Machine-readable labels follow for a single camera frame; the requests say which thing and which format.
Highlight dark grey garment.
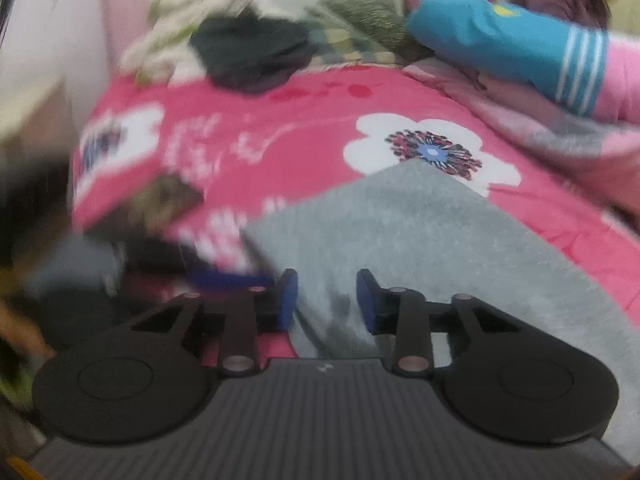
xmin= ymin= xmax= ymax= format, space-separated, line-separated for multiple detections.
xmin=189 ymin=12 xmax=318 ymax=93

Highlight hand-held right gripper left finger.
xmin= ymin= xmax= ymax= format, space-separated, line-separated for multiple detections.
xmin=131 ymin=268 xmax=299 ymax=378

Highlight checked pillow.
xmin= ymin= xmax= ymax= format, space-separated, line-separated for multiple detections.
xmin=305 ymin=20 xmax=401 ymax=68

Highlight pink floral bed blanket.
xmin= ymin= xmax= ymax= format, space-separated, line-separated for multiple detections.
xmin=70 ymin=62 xmax=640 ymax=361

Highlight green floral pillow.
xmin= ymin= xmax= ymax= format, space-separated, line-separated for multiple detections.
xmin=315 ymin=0 xmax=436 ymax=61

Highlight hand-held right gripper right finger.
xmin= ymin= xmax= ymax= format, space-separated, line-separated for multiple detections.
xmin=356 ymin=268 xmax=521 ymax=378

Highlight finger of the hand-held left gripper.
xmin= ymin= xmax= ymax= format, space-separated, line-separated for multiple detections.
xmin=165 ymin=260 xmax=273 ymax=292

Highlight pink grey floral duvet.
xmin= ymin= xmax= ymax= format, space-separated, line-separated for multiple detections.
xmin=402 ymin=57 xmax=640 ymax=221

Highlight beige bedside cabinet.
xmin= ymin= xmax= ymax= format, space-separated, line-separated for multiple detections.
xmin=0 ymin=77 xmax=66 ymax=151

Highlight blue pink striped quilt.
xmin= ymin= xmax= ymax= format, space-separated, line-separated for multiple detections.
xmin=406 ymin=0 xmax=640 ymax=123

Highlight white green fleece blanket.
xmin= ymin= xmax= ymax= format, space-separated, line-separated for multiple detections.
xmin=120 ymin=0 xmax=256 ymax=86

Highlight grey pants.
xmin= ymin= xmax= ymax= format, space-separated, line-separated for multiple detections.
xmin=240 ymin=160 xmax=640 ymax=461

